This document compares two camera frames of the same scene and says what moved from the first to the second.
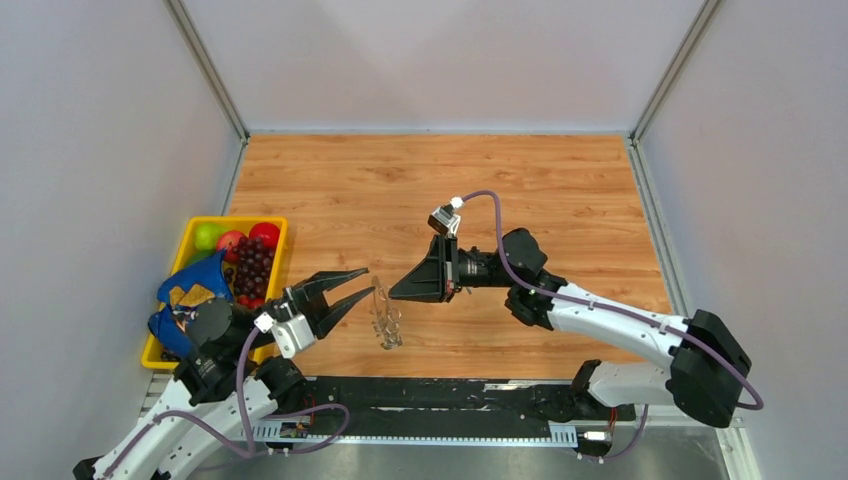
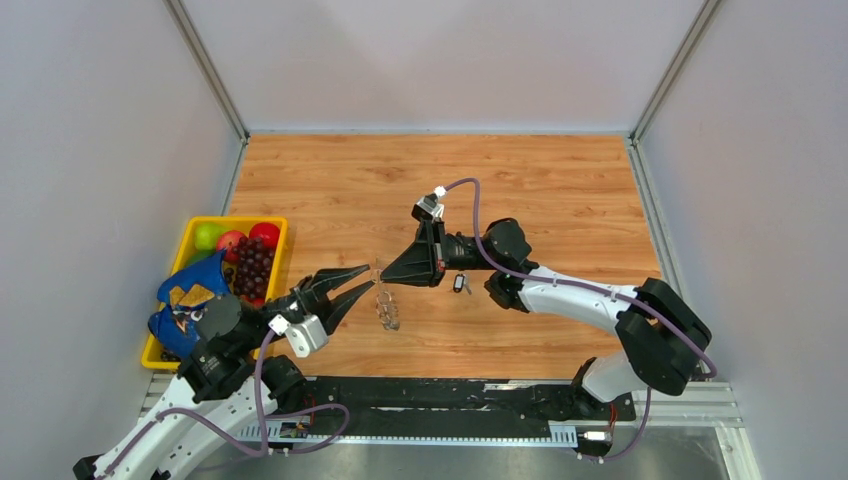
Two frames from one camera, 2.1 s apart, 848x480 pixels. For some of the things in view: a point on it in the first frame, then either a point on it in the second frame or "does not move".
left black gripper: [308, 297] does not move
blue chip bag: [183, 292] does not move
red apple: [226, 241] does not move
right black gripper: [436, 278] -> [423, 263]
